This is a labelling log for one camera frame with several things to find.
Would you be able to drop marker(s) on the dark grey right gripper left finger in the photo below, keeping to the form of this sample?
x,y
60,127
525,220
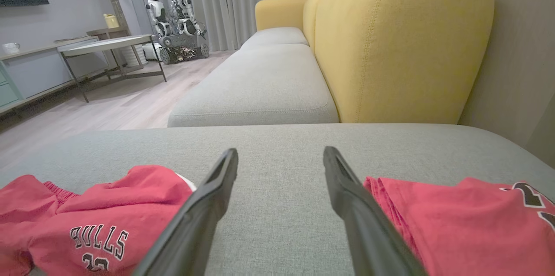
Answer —
x,y
195,224

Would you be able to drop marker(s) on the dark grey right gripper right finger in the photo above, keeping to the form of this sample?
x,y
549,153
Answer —
x,y
368,232

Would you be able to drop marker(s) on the red jersey with white panel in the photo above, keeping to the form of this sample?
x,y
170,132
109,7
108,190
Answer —
x,y
455,224

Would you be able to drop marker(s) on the wheeled rover robot base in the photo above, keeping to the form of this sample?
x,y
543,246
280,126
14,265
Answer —
x,y
182,48

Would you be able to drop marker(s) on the red shorts with Bulls print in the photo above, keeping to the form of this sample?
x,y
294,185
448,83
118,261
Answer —
x,y
108,206

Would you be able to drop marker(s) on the large grey sofa chaise cushion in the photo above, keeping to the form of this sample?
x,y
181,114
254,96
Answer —
x,y
282,159

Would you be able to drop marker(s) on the white ribbed cylinder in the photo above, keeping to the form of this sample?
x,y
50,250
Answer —
x,y
133,56

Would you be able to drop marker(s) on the grey table with metal legs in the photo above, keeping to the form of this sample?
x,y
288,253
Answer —
x,y
104,43

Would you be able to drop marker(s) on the small grey sofa seat cushion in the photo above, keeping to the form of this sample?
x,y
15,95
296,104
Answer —
x,y
273,35

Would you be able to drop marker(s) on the wooden side table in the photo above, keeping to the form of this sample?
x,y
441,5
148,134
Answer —
x,y
106,31

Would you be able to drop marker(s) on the white black robot dog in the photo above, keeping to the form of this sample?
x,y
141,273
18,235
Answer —
x,y
186,9

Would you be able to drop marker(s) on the white humanoid robot santa hat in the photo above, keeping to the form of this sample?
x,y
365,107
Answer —
x,y
155,11

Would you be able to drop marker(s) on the yellow watering can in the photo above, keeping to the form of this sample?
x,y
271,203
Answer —
x,y
111,21

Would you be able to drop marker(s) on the long low tv cabinet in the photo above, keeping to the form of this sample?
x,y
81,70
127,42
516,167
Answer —
x,y
30,72

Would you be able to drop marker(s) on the small yellow sofa backrest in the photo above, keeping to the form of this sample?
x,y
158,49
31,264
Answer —
x,y
279,11

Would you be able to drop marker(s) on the white mug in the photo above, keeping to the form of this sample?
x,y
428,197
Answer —
x,y
11,48

